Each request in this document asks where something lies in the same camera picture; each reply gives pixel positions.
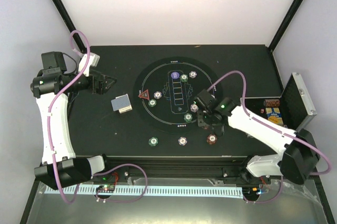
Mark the red triangular button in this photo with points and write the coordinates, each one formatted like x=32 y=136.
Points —
x=144 y=95

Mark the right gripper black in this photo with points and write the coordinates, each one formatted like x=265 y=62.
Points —
x=200 y=122

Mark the right circuit board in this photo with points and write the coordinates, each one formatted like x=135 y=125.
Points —
x=257 y=191

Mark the boxed card deck in case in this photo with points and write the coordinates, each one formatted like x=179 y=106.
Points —
x=274 y=115

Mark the purple round button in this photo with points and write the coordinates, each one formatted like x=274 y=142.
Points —
x=175 y=75

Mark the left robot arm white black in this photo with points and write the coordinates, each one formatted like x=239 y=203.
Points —
x=60 y=167

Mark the black aluminium rail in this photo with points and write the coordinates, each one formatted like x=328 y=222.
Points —
x=180 y=167

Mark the left circuit board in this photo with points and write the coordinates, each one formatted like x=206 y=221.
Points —
x=105 y=189

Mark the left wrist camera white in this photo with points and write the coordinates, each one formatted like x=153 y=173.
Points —
x=86 y=62

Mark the round black poker mat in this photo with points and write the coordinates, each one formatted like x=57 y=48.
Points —
x=177 y=97

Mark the green chip stack source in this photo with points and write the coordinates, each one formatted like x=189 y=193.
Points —
x=153 y=141

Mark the green chips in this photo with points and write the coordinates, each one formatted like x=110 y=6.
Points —
x=152 y=103
x=184 y=78
x=188 y=117

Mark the circuit board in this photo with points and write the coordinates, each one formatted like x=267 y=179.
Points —
x=105 y=189
x=257 y=191

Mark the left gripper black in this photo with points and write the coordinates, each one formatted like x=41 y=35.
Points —
x=101 y=90

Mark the light blue slotted strip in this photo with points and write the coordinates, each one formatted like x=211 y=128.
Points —
x=166 y=191

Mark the brown chip row in case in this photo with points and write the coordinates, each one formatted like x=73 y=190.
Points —
x=271 y=102

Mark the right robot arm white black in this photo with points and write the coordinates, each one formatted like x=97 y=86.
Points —
x=294 y=157

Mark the brown orange chip stack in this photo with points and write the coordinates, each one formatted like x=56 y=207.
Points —
x=211 y=139

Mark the aluminium poker case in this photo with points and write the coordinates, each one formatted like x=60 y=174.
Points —
x=296 y=105

